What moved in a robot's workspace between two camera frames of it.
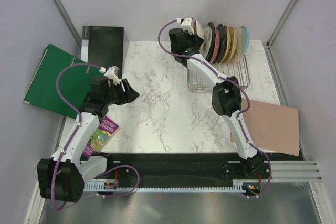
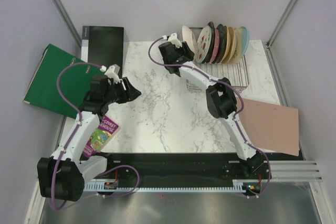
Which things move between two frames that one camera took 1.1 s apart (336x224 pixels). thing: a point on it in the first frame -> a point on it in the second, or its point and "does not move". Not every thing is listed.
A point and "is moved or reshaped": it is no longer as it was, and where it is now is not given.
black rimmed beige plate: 212,26 does not move
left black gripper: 130,94 does not move
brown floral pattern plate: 198,29 is moved or reshaped
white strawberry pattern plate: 206,48 does not move
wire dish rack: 238,68 does not move
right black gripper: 196,41 -> 189,54
